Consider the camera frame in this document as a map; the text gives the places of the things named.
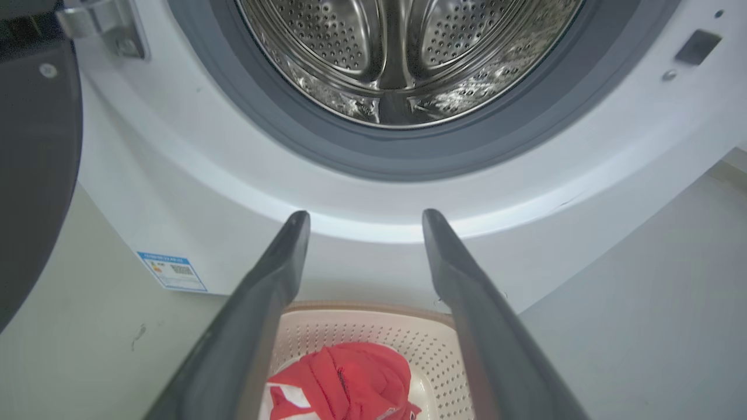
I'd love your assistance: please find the red basketball jersey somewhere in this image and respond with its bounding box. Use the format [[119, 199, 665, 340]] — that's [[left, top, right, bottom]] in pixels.
[[266, 342, 423, 420]]

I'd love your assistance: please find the black washing machine door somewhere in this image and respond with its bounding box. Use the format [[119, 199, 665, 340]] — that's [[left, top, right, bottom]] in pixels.
[[0, 0, 83, 334]]

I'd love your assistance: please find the blue energy label sticker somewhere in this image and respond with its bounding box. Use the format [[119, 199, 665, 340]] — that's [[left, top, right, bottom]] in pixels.
[[137, 251, 208, 293]]

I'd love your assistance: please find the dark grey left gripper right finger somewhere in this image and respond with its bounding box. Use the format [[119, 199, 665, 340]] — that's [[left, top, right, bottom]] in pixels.
[[421, 208, 591, 420]]

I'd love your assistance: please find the silver door hinge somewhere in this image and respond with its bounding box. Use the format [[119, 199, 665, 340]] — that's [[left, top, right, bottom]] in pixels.
[[55, 0, 148, 60]]

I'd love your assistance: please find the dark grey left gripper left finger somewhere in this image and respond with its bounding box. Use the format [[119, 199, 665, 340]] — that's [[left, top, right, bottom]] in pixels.
[[143, 211, 312, 420]]

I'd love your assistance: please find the black door latch socket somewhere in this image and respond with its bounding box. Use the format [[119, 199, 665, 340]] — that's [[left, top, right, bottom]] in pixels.
[[675, 29, 723, 67]]

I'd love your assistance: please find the white front-load washing machine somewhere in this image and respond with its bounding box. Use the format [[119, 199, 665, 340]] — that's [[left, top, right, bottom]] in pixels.
[[55, 0, 747, 313]]

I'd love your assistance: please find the stainless steel washing machine drum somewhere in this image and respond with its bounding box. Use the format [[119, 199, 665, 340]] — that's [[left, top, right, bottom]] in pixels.
[[235, 0, 586, 130]]

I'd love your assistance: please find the grey rubber door gasket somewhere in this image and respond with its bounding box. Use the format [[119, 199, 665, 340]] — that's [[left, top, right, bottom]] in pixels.
[[167, 0, 682, 183]]

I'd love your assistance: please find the cream perforated laundry basket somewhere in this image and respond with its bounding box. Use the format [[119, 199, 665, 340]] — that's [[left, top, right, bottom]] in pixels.
[[259, 301, 477, 420]]

